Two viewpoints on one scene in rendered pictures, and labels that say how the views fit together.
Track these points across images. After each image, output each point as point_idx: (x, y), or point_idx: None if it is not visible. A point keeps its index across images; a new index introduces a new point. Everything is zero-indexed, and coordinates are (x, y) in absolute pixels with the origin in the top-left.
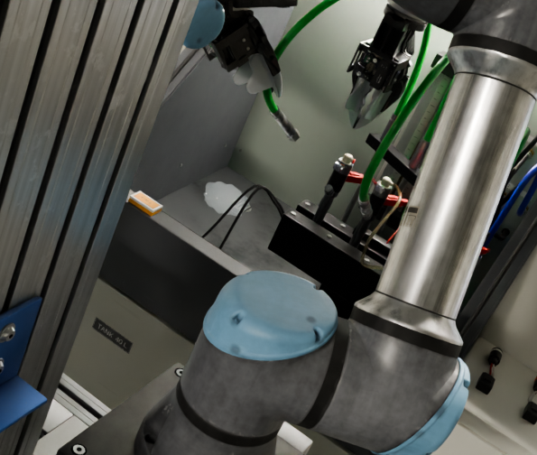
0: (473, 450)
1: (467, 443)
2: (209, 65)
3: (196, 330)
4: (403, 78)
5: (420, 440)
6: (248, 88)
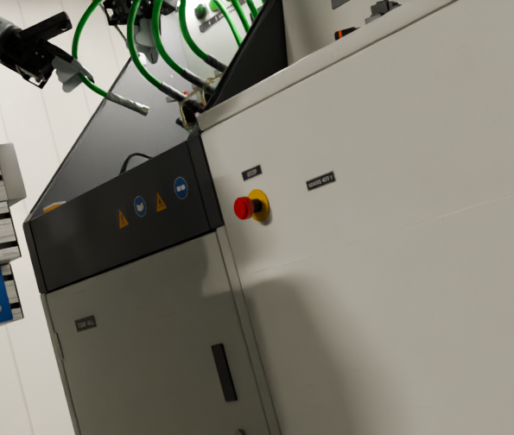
0: (232, 132)
1: (227, 132)
2: (108, 130)
3: (104, 256)
4: (151, 4)
5: None
6: (60, 80)
